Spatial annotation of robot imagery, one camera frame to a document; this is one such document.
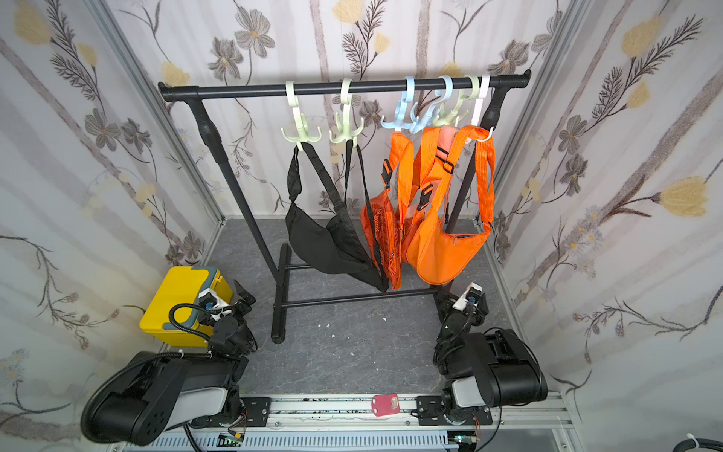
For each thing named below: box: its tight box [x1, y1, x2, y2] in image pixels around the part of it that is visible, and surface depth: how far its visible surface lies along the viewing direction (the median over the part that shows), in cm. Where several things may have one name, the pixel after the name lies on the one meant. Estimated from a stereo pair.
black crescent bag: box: [325, 140, 390, 293], surface depth 85 cm
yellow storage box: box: [140, 265, 234, 347], surface depth 82 cm
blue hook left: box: [380, 76, 416, 131], surface depth 58 cm
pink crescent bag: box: [434, 125, 458, 163], surface depth 61 cm
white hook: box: [470, 74, 495, 144], surface depth 55 cm
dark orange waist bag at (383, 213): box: [360, 131, 417, 290], surface depth 73 cm
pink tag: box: [370, 393, 402, 418], surface depth 76 cm
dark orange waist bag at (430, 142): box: [399, 127, 442, 267], surface depth 62 cm
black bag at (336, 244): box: [285, 141, 374, 275], surface depth 80 cm
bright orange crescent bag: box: [406, 126, 496, 286], surface depth 70 cm
